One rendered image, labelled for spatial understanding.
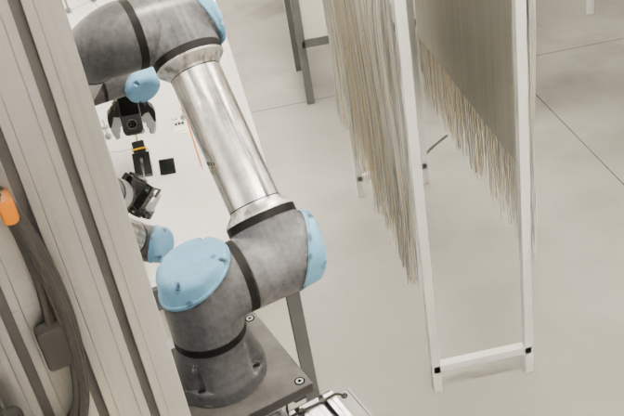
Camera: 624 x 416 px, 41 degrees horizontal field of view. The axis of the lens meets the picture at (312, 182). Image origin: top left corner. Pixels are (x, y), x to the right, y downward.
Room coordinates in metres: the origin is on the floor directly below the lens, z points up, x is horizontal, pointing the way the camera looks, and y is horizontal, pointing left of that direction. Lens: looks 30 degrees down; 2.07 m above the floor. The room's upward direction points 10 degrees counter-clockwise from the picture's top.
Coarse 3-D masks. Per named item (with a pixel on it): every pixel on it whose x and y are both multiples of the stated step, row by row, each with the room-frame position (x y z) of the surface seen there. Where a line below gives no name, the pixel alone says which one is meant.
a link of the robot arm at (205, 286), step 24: (192, 240) 1.07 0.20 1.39; (216, 240) 1.05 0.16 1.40; (168, 264) 1.02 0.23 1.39; (192, 264) 1.01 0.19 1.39; (216, 264) 0.99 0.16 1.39; (240, 264) 1.01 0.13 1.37; (168, 288) 0.98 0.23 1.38; (192, 288) 0.96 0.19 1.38; (216, 288) 0.98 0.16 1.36; (240, 288) 0.99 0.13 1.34; (168, 312) 0.98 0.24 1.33; (192, 312) 0.96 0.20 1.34; (216, 312) 0.97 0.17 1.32; (240, 312) 0.99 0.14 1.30; (192, 336) 0.97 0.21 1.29; (216, 336) 0.97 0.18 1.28
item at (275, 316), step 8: (272, 304) 1.80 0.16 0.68; (280, 304) 1.81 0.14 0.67; (160, 312) 1.74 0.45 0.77; (256, 312) 1.79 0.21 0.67; (264, 312) 1.80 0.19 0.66; (272, 312) 1.80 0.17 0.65; (280, 312) 1.81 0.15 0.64; (288, 312) 1.81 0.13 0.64; (264, 320) 1.79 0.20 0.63; (272, 320) 1.80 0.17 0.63; (280, 320) 1.80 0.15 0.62; (288, 320) 1.81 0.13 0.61; (168, 328) 1.74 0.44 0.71; (272, 328) 1.80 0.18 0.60; (280, 328) 1.80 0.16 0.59; (288, 328) 1.81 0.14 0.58; (168, 336) 1.74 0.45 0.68; (280, 336) 1.80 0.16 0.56; (288, 336) 1.81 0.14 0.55; (288, 344) 1.81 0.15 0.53; (288, 352) 1.80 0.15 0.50; (296, 352) 1.81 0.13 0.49; (296, 360) 1.81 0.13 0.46
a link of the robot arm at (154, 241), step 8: (136, 224) 1.39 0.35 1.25; (144, 224) 1.43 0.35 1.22; (136, 232) 1.37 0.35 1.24; (144, 232) 1.39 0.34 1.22; (152, 232) 1.41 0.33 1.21; (160, 232) 1.41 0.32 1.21; (168, 232) 1.43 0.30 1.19; (136, 240) 1.37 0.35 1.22; (144, 240) 1.38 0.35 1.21; (152, 240) 1.39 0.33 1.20; (160, 240) 1.40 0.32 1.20; (168, 240) 1.42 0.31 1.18; (144, 248) 1.38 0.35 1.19; (152, 248) 1.39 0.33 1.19; (160, 248) 1.39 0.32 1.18; (168, 248) 1.41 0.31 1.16; (144, 256) 1.39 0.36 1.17; (152, 256) 1.38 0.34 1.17; (160, 256) 1.39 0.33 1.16
